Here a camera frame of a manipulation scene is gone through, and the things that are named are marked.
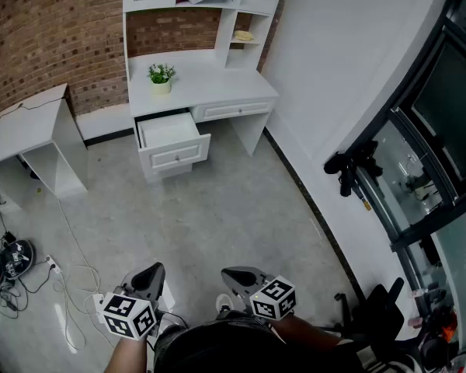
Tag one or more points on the person's right forearm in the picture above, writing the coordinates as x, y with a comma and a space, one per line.
310, 330

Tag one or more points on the person's grey white harness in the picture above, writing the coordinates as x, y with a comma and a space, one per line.
373, 358

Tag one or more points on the white power strip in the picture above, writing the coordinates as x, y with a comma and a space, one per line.
54, 264

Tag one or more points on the person's left forearm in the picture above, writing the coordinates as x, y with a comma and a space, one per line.
128, 356

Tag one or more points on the dark equipment pile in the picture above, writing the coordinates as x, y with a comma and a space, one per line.
435, 325

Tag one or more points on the black framed glass window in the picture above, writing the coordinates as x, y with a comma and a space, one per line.
442, 130

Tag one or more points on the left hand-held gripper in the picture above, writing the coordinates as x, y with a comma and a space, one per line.
126, 317

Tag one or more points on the white desk with hutch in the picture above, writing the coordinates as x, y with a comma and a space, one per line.
217, 80

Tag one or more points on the white side table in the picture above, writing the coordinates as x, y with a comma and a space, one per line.
23, 123

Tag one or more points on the person's black patterned clothing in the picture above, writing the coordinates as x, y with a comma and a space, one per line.
225, 348

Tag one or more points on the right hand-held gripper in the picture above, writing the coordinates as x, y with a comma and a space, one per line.
273, 297

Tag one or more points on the black hanging equipment bundle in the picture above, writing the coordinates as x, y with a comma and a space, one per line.
351, 165

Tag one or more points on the potted green flower plant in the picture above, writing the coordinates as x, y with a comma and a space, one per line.
161, 87

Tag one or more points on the white power adapter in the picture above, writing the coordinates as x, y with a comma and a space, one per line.
99, 303

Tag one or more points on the black office chair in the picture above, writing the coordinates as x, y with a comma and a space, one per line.
380, 309

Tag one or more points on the yellow object on shelf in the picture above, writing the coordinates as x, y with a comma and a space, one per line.
244, 35

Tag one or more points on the person's right white shoe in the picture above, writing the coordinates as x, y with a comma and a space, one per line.
223, 301

